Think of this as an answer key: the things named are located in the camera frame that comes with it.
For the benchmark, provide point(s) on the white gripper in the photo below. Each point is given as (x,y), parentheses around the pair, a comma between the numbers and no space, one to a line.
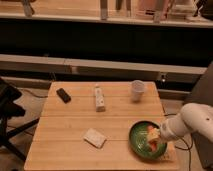
(165,133)

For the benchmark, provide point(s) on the clear plastic cup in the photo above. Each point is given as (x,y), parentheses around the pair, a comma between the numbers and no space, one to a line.
(137,89)

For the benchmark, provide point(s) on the black rectangular remote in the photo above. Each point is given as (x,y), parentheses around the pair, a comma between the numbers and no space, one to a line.
(63,95)

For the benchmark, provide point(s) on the green ceramic bowl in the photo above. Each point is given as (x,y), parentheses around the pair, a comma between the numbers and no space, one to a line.
(139,144)

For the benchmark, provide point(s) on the grey metal rail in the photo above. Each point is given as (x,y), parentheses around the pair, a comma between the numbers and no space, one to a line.
(124,70)

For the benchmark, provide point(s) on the wooden table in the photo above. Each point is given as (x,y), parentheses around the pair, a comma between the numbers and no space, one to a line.
(59,144)

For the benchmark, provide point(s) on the black tripod stand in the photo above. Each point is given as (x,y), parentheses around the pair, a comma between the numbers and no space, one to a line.
(8,109)

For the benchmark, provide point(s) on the yellow orange pepper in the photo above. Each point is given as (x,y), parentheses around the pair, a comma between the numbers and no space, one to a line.
(152,137)

